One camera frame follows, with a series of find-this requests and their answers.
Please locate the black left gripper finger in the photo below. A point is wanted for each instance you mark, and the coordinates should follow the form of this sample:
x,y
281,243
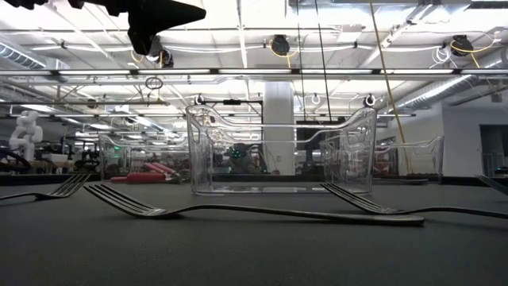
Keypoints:
x,y
174,14

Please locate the clear plastic bin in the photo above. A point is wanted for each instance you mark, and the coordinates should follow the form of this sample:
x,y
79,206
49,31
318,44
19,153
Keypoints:
x,y
416,159
115,159
278,190

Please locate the iridescent rainbow fork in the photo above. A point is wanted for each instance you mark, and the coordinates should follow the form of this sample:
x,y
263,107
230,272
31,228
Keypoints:
x,y
496,184

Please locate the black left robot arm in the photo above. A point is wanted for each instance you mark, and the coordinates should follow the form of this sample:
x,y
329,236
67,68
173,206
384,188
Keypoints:
x,y
20,3

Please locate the white building column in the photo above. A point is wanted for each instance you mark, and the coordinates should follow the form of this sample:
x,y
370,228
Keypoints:
x,y
278,93

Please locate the white robot figure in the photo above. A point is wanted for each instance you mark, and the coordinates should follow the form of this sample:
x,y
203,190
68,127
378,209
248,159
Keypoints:
x,y
25,133

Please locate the black metal fork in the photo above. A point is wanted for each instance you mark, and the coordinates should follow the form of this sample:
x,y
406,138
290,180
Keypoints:
x,y
47,195

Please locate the red storage bins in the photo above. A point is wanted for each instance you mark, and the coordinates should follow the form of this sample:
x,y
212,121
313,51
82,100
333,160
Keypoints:
x,y
383,163

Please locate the black table mat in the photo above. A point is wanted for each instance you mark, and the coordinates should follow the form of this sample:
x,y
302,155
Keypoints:
x,y
254,258

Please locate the silver fork, right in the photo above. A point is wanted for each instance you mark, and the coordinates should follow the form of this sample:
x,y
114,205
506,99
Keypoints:
x,y
383,209

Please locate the long silver fork, centre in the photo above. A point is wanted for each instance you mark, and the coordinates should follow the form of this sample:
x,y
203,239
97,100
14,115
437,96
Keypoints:
x,y
389,219

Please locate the silver air duct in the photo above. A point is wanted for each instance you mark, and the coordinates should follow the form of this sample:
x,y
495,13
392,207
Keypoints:
x,y
20,55
444,93

